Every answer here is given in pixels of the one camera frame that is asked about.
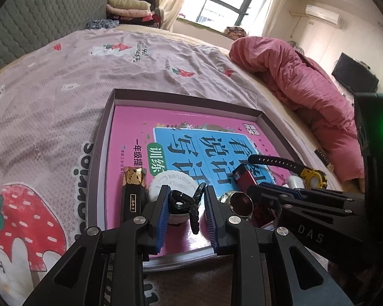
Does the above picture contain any white air conditioner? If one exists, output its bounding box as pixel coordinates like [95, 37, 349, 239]
[305, 5, 342, 28]

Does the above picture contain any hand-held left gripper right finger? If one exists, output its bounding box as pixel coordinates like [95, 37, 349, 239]
[205, 185, 355, 306]

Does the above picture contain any patterned cushion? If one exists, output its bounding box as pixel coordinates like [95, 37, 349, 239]
[224, 26, 248, 39]

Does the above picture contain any black television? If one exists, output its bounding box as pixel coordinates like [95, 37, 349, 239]
[331, 53, 380, 95]

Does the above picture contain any grey quilted headboard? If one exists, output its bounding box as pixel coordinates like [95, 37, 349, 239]
[0, 0, 114, 81]

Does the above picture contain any strawberry printed bedsheet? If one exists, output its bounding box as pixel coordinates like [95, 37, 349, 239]
[0, 25, 342, 306]

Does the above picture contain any stack of folded blankets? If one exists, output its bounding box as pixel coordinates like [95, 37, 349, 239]
[106, 0, 162, 28]

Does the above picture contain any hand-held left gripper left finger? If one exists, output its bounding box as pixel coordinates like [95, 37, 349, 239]
[22, 185, 172, 306]

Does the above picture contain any white round lid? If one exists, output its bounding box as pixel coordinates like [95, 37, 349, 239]
[148, 170, 201, 203]

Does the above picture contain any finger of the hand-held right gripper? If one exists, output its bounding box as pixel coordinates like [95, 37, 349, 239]
[276, 196, 365, 227]
[247, 182, 366, 203]

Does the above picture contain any shallow grey cardboard box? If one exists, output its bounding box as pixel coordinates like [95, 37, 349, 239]
[86, 88, 304, 270]

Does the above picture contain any pink book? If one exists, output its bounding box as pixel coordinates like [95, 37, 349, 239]
[105, 104, 295, 259]

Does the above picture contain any yellow black wristwatch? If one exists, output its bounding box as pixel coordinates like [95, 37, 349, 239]
[248, 155, 328, 190]

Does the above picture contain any small white bottle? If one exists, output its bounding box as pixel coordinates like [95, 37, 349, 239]
[285, 175, 306, 189]

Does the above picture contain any black hair clip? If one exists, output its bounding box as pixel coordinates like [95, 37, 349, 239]
[167, 183, 208, 235]

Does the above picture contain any cream curtain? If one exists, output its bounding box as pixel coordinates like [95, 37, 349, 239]
[258, 0, 292, 39]
[160, 0, 196, 33]

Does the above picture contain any pink quilt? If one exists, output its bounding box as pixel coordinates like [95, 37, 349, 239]
[229, 36, 365, 184]

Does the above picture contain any small red box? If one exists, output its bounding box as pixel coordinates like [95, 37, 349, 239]
[234, 163, 259, 192]

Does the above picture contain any dark floral cloth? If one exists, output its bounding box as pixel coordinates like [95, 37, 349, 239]
[86, 19, 119, 31]

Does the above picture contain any window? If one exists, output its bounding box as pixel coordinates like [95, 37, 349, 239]
[177, 0, 266, 36]

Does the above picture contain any black gold-capped bottle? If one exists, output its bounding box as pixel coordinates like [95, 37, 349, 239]
[121, 167, 149, 224]

